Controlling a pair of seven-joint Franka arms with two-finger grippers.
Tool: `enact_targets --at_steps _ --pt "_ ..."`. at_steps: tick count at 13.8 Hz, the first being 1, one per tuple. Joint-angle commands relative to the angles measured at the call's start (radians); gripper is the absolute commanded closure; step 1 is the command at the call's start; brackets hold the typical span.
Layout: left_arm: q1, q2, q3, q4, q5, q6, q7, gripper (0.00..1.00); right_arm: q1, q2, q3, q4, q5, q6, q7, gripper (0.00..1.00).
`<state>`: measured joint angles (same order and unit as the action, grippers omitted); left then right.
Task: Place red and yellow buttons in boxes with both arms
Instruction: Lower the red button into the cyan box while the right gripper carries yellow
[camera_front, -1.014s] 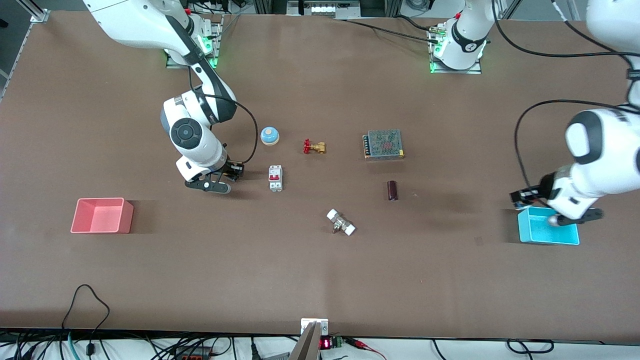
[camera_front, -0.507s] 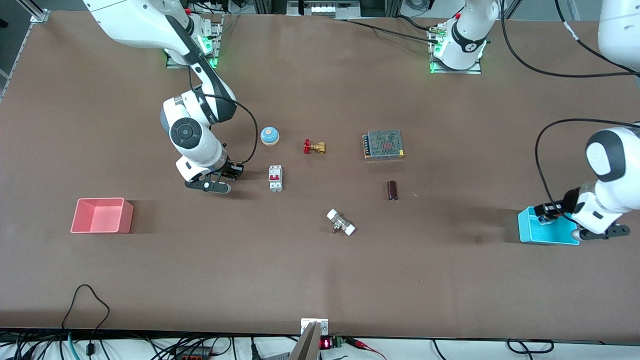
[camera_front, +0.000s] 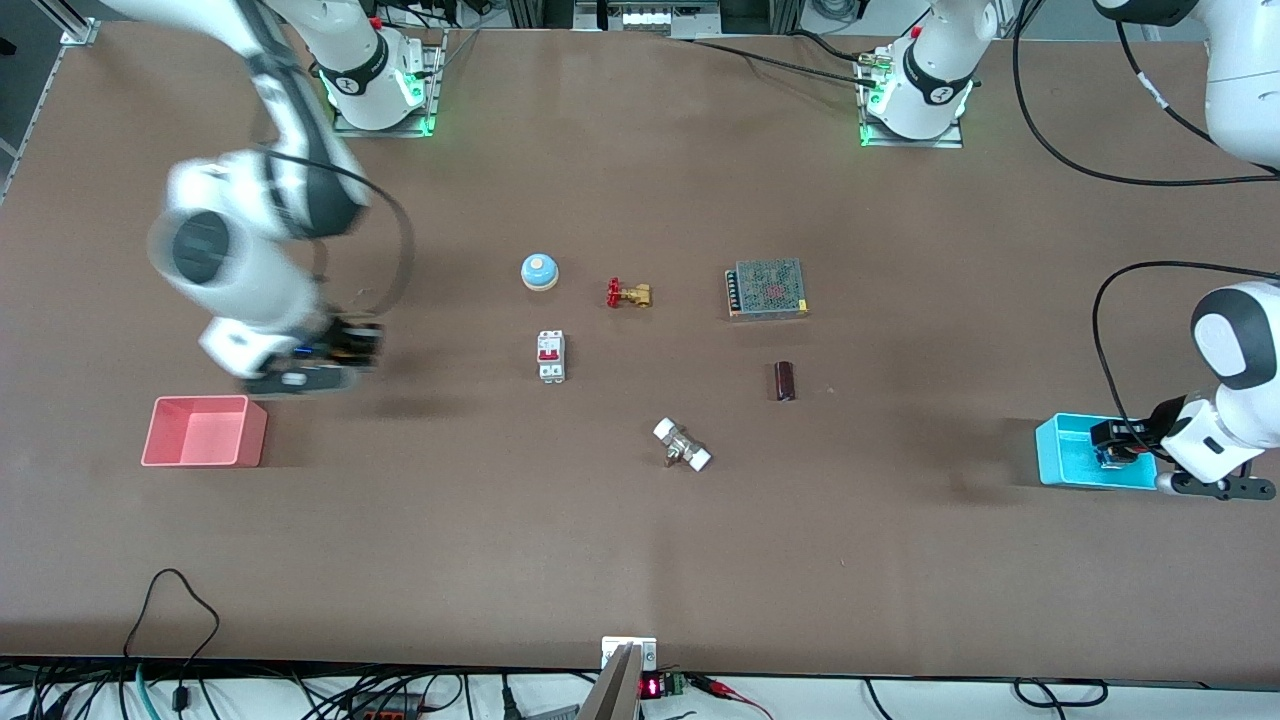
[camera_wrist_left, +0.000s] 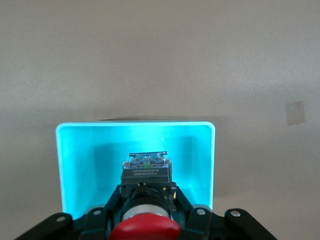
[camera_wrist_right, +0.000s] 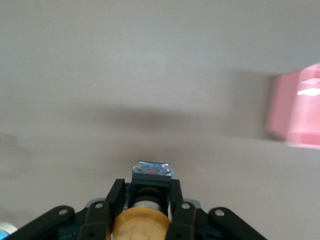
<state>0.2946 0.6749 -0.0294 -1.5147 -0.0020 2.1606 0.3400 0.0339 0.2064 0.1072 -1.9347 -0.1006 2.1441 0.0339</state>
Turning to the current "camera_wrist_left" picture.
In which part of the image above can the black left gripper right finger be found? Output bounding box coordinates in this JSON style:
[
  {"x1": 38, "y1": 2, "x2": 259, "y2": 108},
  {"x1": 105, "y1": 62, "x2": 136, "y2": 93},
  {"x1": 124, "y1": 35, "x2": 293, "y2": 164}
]
[{"x1": 172, "y1": 184, "x2": 278, "y2": 240}]

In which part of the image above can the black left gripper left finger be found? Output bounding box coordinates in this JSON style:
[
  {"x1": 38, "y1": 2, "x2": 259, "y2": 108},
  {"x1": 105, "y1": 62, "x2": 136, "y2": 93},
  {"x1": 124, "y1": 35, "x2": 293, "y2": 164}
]
[{"x1": 14, "y1": 184, "x2": 126, "y2": 240}]

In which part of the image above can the red mushroom push button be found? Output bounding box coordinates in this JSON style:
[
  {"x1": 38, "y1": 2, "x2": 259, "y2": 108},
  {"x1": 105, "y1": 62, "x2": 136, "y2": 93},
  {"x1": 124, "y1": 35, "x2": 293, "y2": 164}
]
[{"x1": 109, "y1": 150, "x2": 182, "y2": 240}]

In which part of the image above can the cyan plastic box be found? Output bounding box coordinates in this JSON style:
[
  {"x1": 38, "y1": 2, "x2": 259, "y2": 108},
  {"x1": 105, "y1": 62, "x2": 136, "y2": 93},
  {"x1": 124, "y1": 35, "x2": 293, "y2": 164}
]
[{"x1": 55, "y1": 121, "x2": 216, "y2": 221}]

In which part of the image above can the clear tape patch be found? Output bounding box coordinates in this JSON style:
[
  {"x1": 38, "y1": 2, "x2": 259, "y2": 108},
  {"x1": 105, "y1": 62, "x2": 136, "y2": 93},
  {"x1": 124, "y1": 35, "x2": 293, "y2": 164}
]
[{"x1": 285, "y1": 100, "x2": 307, "y2": 127}]

